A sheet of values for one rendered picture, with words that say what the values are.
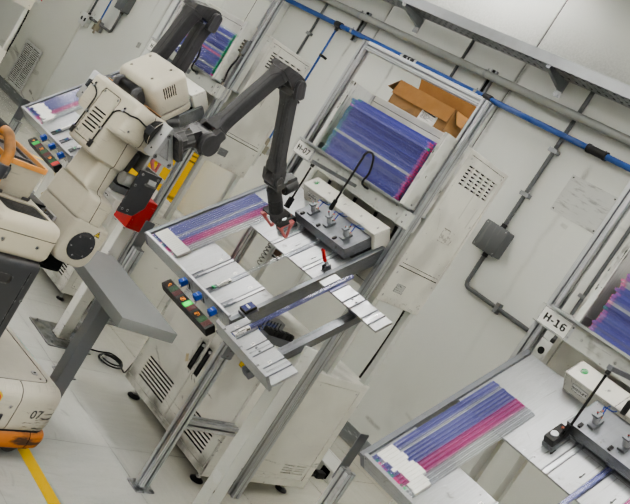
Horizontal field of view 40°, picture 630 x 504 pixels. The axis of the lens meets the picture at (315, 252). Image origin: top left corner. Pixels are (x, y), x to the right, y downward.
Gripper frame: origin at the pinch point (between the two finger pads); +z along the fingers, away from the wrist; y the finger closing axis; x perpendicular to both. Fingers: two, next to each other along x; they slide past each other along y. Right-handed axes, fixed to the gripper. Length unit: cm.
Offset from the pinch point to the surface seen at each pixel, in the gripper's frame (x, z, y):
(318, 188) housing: -34.1, 7.3, 22.7
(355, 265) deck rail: -20.6, 15.5, -20.5
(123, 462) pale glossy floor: 84, 64, -9
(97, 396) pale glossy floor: 77, 72, 37
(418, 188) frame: -51, -8, -22
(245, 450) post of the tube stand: 53, 39, -53
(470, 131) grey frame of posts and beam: -75, -25, -24
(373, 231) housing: -33.1, 7.4, -16.3
